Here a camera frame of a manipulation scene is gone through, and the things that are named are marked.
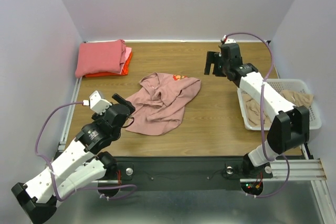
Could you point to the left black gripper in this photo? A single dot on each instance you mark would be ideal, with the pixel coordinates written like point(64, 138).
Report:
point(101, 117)

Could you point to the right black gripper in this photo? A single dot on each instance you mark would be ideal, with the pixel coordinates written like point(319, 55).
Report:
point(218, 60)

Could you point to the dusty pink printed t-shirt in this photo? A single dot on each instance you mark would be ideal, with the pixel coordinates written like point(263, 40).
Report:
point(161, 101)

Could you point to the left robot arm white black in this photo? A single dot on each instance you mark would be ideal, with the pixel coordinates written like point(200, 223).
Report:
point(81, 163)

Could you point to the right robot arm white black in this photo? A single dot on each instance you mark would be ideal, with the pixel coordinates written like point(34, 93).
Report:
point(289, 123)

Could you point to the folded orange red t-shirt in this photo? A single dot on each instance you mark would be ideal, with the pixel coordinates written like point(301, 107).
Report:
point(103, 74)

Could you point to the folded coral pink t-shirt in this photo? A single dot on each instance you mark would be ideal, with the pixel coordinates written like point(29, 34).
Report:
point(96, 57)

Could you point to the folded light pink t-shirt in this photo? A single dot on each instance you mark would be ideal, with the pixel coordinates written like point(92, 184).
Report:
point(126, 57)

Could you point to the beige crumpled t-shirt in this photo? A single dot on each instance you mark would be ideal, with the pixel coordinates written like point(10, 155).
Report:
point(253, 108)

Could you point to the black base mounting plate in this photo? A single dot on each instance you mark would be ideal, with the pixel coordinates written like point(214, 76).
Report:
point(183, 173)

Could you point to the white plastic laundry basket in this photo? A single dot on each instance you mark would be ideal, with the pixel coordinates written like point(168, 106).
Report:
point(285, 84)

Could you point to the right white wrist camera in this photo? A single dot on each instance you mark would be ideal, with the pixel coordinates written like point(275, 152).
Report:
point(226, 40)

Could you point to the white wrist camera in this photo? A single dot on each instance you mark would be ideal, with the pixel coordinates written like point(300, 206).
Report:
point(97, 103)
point(226, 40)

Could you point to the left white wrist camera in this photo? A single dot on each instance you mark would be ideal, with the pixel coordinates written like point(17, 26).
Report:
point(97, 103)

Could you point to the aluminium frame rail left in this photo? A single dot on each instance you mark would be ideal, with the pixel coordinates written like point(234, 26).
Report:
point(64, 135)

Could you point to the aluminium frame rail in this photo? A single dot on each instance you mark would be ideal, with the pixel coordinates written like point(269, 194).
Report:
point(64, 135)
point(300, 170)

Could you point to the aluminium frame rail front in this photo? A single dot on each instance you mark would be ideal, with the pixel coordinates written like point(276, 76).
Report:
point(300, 170)

